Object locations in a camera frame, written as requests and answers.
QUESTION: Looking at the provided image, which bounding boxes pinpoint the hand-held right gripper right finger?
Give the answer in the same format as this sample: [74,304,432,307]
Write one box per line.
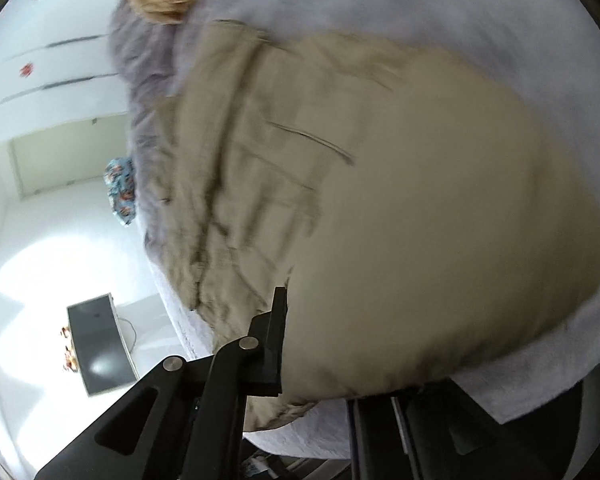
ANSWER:
[347,377,571,480]

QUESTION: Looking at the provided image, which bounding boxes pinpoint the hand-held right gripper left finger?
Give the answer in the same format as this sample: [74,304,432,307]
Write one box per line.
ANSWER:
[35,287,288,480]

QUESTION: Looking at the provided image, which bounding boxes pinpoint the khaki puffer jacket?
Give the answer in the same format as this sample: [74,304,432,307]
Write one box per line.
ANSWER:
[152,19,600,433]

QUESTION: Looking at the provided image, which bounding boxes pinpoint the flat screen monitor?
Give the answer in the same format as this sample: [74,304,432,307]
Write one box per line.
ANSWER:
[66,292,140,399]

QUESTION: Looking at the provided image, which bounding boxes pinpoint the small colourful figurines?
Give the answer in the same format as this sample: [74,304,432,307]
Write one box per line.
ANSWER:
[56,326,82,373]

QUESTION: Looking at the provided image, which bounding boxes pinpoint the blue patterned cloth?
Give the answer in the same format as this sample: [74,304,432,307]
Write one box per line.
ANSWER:
[103,156,141,229]

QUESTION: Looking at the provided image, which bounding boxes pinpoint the white wardrobe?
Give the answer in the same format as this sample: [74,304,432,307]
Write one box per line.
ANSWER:
[0,0,131,153]

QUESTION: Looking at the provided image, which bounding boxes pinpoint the thin monitor cable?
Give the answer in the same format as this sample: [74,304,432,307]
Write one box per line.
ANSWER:
[116,316,140,350]

